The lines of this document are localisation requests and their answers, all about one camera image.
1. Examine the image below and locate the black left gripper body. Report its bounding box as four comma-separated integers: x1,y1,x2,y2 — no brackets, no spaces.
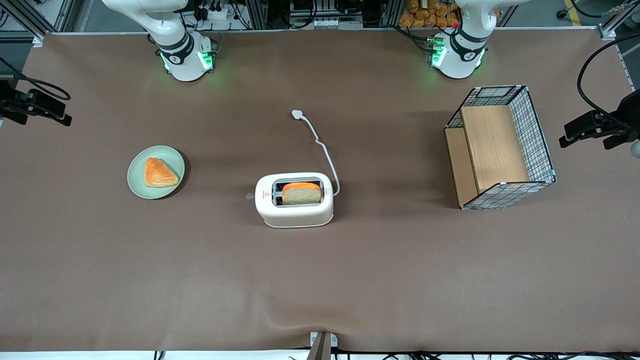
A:
618,89,640,136

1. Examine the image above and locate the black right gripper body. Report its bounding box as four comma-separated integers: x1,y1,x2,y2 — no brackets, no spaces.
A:
0,80,32,115

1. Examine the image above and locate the white two-slot toaster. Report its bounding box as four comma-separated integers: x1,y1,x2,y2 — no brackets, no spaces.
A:
254,172,335,229

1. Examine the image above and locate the wooden stepped shelf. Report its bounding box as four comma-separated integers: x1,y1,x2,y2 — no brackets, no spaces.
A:
444,104,531,207

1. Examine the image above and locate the pale green round plate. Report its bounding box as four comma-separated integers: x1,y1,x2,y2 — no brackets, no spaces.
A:
126,145,186,200

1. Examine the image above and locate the triangular orange pastry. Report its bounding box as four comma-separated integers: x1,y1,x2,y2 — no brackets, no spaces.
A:
144,157,180,189

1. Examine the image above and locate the white power strip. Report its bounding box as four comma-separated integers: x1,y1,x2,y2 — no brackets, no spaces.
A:
196,4,232,22

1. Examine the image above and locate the bag of bread rolls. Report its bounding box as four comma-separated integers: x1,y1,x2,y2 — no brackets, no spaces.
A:
398,0,462,29

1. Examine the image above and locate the bread slice with orange crust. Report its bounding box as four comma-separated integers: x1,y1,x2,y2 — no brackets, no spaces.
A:
281,182,323,206

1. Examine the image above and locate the brown table mat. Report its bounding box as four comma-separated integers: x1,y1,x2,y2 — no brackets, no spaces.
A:
0,29,640,354

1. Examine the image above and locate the wire grid basket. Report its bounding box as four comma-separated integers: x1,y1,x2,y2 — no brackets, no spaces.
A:
444,84,557,211

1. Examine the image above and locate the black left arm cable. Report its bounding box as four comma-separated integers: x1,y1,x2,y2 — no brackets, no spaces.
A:
576,34,640,132

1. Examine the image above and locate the aluminium frame profile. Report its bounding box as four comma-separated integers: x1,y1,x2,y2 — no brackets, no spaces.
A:
597,0,640,42
0,0,77,47

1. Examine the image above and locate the white toaster power cable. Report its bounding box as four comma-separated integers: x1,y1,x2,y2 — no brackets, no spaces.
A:
291,109,341,197

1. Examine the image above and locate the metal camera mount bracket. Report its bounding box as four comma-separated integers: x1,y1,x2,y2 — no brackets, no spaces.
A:
306,331,339,360

